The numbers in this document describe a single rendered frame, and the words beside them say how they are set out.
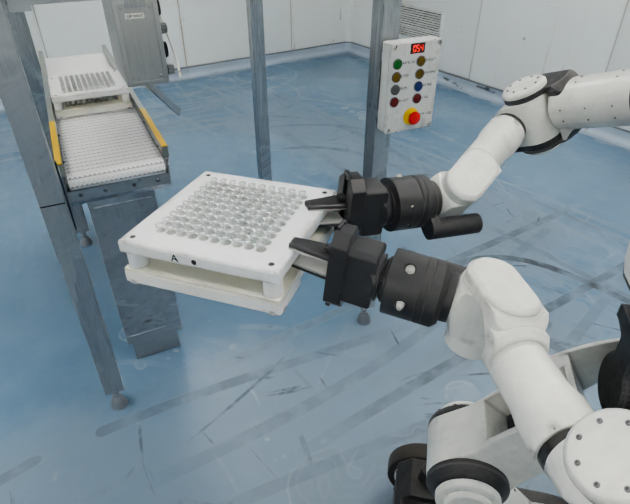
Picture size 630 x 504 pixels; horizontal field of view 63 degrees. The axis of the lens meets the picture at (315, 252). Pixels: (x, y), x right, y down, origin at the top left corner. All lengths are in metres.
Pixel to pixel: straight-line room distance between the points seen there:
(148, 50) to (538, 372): 1.15
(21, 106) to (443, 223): 0.96
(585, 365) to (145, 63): 1.17
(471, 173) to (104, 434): 1.45
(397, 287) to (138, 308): 1.39
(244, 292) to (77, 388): 1.42
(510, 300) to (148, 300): 1.48
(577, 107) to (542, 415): 0.60
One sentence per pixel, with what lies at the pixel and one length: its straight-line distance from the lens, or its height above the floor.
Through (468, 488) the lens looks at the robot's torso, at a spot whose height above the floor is 0.62.
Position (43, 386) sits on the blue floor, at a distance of 2.12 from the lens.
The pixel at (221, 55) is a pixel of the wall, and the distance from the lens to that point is 5.48.
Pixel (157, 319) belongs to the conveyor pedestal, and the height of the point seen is 0.17.
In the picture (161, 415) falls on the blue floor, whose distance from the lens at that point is 1.88.
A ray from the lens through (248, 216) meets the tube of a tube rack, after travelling 0.76.
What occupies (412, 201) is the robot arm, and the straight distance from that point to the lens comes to 0.81.
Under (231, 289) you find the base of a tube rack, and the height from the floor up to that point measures 1.00.
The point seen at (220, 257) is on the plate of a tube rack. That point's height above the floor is 1.04.
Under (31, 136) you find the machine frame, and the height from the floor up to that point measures 0.98.
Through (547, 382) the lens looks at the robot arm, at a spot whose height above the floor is 1.05.
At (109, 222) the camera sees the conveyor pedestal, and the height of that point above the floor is 0.61.
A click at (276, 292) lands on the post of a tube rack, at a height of 1.01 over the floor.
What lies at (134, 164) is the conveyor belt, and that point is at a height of 0.83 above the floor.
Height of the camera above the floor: 1.43
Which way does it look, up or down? 35 degrees down
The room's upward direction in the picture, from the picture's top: straight up
